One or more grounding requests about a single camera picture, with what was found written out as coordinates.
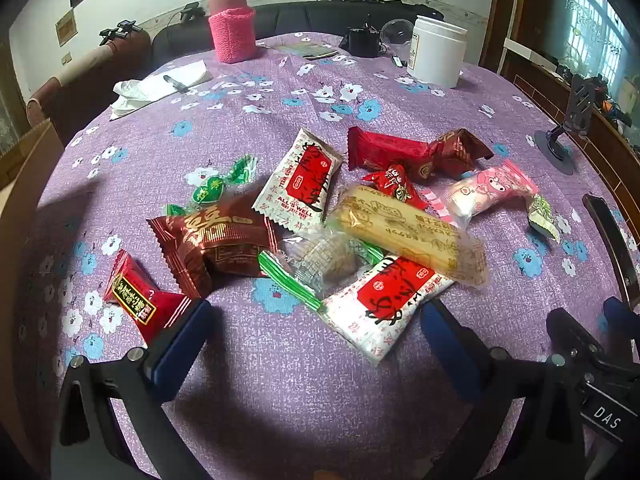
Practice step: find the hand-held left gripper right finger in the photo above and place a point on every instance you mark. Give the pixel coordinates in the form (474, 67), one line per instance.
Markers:
(440, 327)

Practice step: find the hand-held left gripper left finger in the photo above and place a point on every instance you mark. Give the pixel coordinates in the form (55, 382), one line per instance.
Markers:
(187, 330)

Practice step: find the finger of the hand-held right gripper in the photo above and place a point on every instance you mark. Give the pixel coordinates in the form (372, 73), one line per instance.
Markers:
(622, 317)
(572, 332)

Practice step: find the white packet with red label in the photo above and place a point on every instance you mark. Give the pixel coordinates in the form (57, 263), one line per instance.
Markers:
(300, 180)
(380, 310)

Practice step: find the large dark red snack packet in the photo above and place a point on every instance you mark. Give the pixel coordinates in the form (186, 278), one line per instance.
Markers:
(215, 245)

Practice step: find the green candy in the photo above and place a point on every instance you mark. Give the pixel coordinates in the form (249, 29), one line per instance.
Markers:
(207, 190)

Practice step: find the pink snack packet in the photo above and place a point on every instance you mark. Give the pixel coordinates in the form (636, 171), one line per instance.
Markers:
(490, 192)

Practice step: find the black phone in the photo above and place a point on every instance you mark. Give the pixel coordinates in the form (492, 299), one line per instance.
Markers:
(610, 245)

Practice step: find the yellow biscuit packet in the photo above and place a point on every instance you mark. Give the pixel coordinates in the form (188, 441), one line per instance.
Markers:
(400, 225)

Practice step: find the small green-white packet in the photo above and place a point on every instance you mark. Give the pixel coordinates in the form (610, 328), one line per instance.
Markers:
(542, 215)

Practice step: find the clear packet with green edges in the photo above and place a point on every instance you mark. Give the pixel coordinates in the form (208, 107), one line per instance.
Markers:
(315, 260)

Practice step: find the small red wrapped candy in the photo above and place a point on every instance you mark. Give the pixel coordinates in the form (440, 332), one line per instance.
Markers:
(395, 182)

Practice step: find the dark red-brown snack packet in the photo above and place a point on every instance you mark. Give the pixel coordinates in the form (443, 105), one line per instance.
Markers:
(460, 150)

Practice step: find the black phone stand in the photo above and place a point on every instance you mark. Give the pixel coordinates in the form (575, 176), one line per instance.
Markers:
(577, 110)

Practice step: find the purple floral tablecloth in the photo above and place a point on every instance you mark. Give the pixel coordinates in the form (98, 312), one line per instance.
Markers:
(280, 125)

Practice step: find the wooden cabinet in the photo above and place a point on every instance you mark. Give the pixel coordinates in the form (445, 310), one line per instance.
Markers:
(545, 90)

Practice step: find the white plastic bag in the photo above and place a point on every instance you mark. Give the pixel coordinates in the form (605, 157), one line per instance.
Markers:
(131, 95)

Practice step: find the black pen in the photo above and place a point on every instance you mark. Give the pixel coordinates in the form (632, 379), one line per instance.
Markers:
(175, 83)

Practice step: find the brown armchair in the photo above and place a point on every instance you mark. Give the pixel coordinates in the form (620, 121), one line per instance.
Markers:
(85, 85)

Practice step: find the small black-white gadget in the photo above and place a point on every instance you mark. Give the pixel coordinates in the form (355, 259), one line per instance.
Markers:
(398, 61)

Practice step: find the white plastic jar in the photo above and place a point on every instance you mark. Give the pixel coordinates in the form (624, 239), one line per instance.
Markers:
(437, 52)

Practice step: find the white flat box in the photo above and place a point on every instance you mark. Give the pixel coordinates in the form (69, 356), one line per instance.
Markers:
(525, 51)

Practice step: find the black pouch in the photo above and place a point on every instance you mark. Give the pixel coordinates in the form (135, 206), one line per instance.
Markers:
(360, 42)

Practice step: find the thermos with pink knitted sleeve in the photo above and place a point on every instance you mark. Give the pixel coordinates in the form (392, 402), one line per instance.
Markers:
(232, 35)

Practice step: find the booklet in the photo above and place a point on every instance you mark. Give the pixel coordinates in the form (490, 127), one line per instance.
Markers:
(305, 50)

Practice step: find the black sofa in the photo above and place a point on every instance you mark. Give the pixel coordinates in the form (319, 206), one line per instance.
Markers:
(300, 17)

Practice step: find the wall socket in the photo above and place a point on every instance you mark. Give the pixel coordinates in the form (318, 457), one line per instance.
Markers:
(65, 58)

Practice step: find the wall plaque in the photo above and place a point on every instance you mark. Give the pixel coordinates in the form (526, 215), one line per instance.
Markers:
(65, 28)

